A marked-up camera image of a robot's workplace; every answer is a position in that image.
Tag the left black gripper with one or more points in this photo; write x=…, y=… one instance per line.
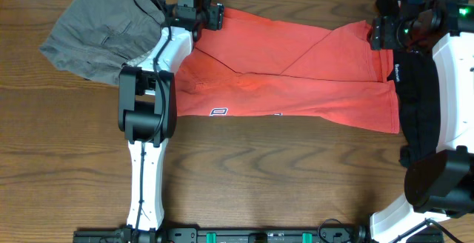
x=217, y=20

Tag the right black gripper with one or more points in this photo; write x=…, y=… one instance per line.
x=384, y=32

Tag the red soccer t-shirt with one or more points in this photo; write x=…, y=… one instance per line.
x=255, y=66

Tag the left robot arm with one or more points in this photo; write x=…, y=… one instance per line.
x=147, y=113

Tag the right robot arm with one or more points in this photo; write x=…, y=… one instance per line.
x=432, y=43

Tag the black t-shirt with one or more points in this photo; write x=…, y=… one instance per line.
x=416, y=85

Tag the grey-brown folded shorts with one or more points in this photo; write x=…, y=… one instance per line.
x=94, y=39

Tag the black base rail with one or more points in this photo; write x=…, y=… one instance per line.
x=332, y=233

